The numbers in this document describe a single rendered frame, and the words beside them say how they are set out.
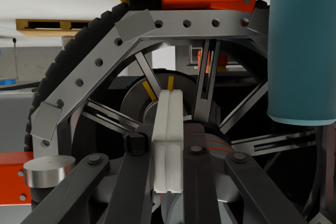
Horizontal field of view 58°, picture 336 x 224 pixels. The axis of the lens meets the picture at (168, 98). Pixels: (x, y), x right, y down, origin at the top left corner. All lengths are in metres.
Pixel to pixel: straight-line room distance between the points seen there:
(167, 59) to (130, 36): 8.64
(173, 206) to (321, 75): 0.23
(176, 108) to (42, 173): 0.15
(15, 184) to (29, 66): 10.35
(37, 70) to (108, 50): 10.31
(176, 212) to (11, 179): 0.29
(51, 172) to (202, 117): 0.38
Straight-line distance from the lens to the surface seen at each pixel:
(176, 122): 0.16
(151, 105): 0.98
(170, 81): 1.02
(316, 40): 0.39
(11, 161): 0.56
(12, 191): 0.57
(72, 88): 0.49
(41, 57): 10.72
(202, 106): 0.59
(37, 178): 0.28
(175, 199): 0.37
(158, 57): 9.10
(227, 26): 0.49
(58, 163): 0.29
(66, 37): 5.30
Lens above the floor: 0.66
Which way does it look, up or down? 6 degrees up
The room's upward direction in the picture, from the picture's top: 179 degrees clockwise
